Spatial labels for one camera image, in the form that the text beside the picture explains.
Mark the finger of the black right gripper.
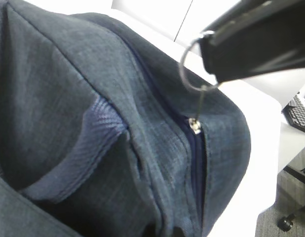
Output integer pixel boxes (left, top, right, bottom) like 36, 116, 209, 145
202, 0, 305, 45
200, 27, 305, 82

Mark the silver zipper pull ring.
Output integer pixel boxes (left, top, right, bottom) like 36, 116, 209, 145
179, 30, 221, 135

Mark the dark blue fabric bag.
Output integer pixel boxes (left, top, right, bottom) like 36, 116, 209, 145
0, 0, 251, 237

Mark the black keyboard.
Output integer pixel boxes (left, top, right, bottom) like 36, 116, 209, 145
283, 95, 305, 133

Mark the black chair base with caster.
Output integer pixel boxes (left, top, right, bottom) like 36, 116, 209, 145
277, 138, 305, 232

